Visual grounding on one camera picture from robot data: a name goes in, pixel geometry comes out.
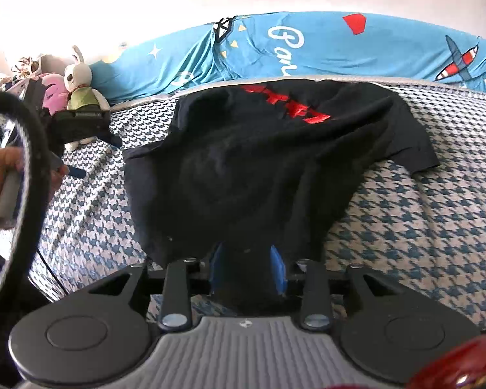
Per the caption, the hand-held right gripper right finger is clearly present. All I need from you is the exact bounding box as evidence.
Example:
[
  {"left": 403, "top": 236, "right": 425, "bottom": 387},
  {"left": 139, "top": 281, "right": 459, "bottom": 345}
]
[{"left": 269, "top": 245, "right": 406, "bottom": 331}]

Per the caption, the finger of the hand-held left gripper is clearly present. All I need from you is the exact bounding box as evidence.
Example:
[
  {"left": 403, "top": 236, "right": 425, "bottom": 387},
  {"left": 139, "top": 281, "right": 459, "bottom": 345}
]
[{"left": 49, "top": 152, "right": 84, "bottom": 179}]

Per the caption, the rabbit plush toy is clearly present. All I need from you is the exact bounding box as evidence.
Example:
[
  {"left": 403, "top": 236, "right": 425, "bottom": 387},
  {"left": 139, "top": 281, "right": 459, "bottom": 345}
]
[{"left": 63, "top": 45, "right": 111, "bottom": 152}]

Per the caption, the purple plush toy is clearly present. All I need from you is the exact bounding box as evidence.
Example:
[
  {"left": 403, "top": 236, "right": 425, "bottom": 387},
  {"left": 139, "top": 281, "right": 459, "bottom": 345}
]
[{"left": 36, "top": 72, "right": 67, "bottom": 116}]

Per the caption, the red glossy object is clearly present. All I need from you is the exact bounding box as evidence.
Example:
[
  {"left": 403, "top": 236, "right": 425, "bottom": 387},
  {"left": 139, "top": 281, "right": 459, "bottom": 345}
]
[{"left": 405, "top": 330, "right": 486, "bottom": 389}]

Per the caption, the houndstooth bed mat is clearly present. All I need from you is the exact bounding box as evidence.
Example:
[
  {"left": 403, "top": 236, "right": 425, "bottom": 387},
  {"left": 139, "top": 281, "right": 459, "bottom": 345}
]
[{"left": 26, "top": 77, "right": 486, "bottom": 333}]

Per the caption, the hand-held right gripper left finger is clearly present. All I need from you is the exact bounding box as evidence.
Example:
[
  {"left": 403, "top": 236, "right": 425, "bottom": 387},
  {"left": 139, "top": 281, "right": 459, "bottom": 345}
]
[{"left": 87, "top": 243, "right": 227, "bottom": 332}]

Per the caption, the black t-shirt with red print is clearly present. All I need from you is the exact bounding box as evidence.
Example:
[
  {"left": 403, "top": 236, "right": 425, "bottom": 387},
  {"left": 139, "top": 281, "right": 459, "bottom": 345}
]
[{"left": 123, "top": 78, "right": 441, "bottom": 317}]

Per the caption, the black braided cable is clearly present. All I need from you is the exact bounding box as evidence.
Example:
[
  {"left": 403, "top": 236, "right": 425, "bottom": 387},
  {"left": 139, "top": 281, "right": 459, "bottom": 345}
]
[{"left": 0, "top": 91, "right": 55, "bottom": 304}]

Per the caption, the bedside clutter pile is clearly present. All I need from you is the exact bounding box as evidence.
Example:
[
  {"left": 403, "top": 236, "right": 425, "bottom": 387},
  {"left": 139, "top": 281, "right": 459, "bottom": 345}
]
[{"left": 0, "top": 54, "right": 43, "bottom": 102}]

